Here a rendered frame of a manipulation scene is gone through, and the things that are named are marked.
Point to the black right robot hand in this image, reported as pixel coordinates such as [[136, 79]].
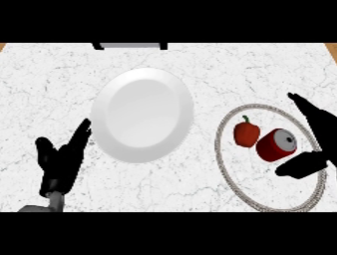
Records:
[[325, 129]]

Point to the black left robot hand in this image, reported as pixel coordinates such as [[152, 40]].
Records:
[[61, 159]]

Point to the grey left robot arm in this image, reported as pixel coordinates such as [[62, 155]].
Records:
[[47, 203]]

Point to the red can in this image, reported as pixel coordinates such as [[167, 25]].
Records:
[[275, 145]]

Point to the white oval plate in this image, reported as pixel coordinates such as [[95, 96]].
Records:
[[142, 115]]

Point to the red bell pepper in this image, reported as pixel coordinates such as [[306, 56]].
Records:
[[245, 132]]

